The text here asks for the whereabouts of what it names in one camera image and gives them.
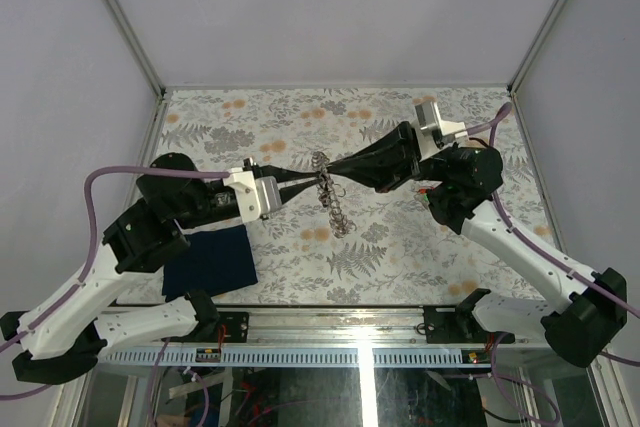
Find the silver keyring holder with rings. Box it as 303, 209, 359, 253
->
311, 151, 355, 238

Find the dark blue cloth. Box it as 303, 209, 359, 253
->
161, 225, 258, 302

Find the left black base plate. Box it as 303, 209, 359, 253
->
214, 311, 250, 344

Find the aluminium front rail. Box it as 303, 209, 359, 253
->
74, 305, 612, 346

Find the slotted grey cable duct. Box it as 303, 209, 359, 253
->
102, 345, 490, 369

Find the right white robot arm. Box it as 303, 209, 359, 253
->
328, 121, 632, 368

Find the floral patterned table mat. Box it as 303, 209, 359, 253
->
151, 87, 536, 305

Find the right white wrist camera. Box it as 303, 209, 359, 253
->
411, 97, 468, 160

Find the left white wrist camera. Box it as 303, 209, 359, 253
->
223, 168, 283, 224

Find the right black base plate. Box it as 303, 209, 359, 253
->
423, 304, 501, 344

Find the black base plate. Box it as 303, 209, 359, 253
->
214, 311, 250, 344
423, 304, 501, 344

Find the left aluminium frame post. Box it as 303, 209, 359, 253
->
101, 0, 166, 99

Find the right aluminium frame post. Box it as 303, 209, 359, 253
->
507, 0, 569, 94

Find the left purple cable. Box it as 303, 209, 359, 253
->
0, 164, 236, 427

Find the aluminium frame post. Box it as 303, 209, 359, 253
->
101, 0, 166, 99
507, 0, 569, 94

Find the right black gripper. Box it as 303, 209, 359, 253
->
329, 121, 456, 193

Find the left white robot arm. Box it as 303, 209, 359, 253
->
1, 153, 320, 385

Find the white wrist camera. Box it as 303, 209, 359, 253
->
223, 168, 283, 224
411, 97, 468, 160

